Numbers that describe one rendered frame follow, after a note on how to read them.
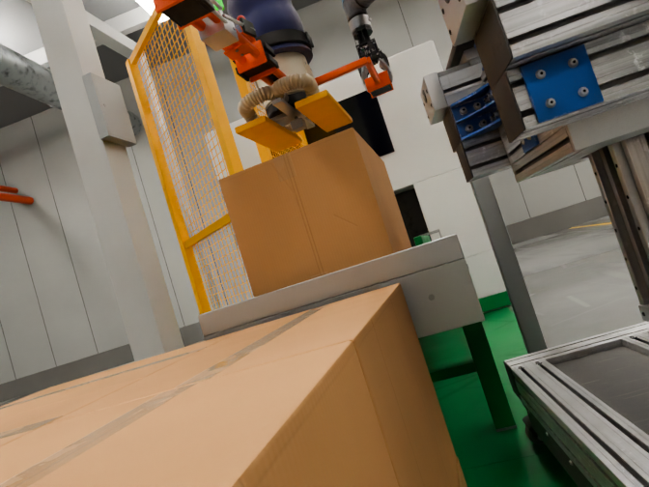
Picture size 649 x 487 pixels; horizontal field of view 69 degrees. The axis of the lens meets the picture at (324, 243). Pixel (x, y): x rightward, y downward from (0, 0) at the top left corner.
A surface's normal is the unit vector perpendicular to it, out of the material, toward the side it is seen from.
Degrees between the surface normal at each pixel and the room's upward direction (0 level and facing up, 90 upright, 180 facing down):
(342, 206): 90
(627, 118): 90
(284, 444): 90
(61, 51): 90
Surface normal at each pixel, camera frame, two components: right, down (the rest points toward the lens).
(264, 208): -0.25, 0.02
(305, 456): 0.92, -0.31
